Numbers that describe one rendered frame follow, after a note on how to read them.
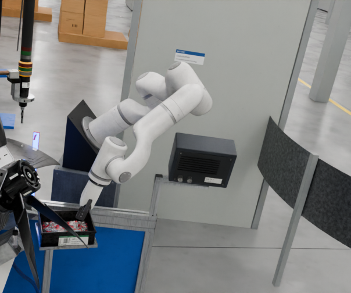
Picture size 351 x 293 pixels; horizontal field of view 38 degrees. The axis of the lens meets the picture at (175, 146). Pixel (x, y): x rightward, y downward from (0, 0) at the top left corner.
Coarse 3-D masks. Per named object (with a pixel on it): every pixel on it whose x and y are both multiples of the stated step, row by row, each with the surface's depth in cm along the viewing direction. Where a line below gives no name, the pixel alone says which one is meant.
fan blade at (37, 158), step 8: (8, 144) 193; (16, 144) 196; (24, 144) 199; (16, 152) 189; (24, 152) 191; (32, 152) 194; (40, 152) 199; (32, 160) 186; (40, 160) 189; (48, 160) 195
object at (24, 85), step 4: (20, 76) 162; (24, 80) 163; (28, 80) 164; (20, 84) 163; (24, 84) 163; (28, 84) 164; (20, 88) 164; (24, 88) 164; (28, 88) 165; (20, 92) 164; (24, 92) 164; (28, 92) 166; (20, 96) 165; (24, 96) 165; (20, 104) 166; (24, 104) 166
